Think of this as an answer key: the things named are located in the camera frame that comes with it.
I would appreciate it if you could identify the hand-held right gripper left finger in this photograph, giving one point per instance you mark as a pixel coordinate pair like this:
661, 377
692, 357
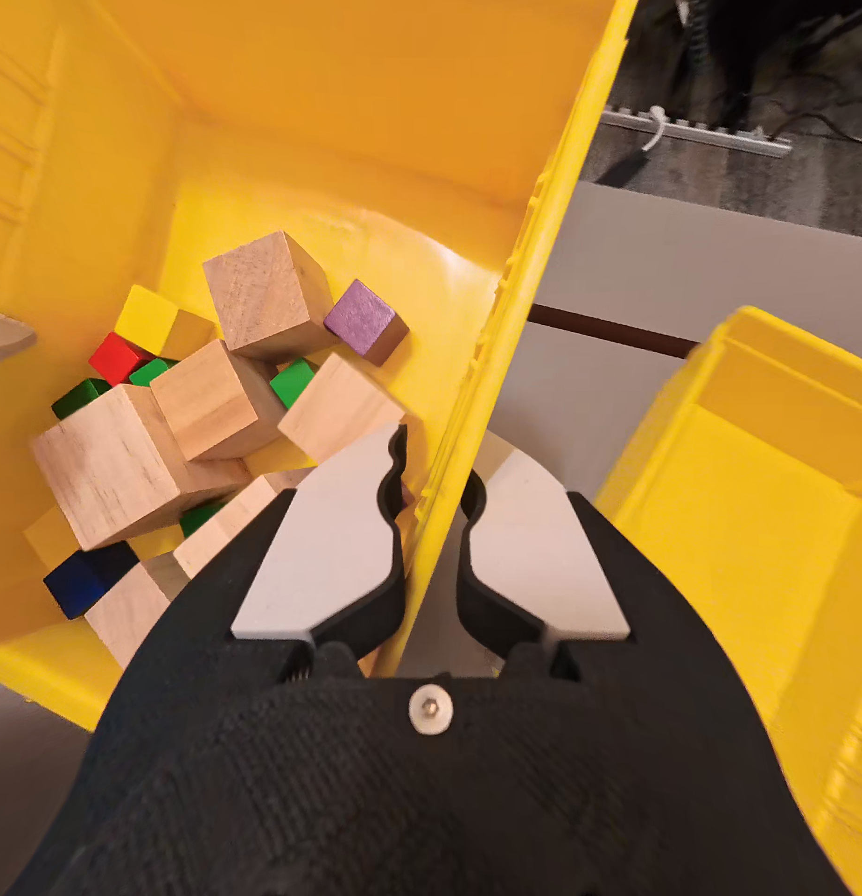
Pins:
319, 553

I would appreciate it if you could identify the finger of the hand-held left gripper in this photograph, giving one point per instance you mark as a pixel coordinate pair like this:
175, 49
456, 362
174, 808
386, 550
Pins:
2, 337

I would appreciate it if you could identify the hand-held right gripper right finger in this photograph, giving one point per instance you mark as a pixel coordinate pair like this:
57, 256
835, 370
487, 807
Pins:
543, 560

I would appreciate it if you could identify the pile of wooden cubes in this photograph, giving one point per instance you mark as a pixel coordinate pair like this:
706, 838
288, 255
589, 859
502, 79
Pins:
109, 462

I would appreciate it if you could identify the yellow plastic box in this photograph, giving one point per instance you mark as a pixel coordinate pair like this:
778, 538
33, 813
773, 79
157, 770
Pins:
753, 525
333, 105

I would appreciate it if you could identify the white power strip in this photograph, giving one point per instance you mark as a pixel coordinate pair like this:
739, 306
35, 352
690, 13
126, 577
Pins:
718, 136

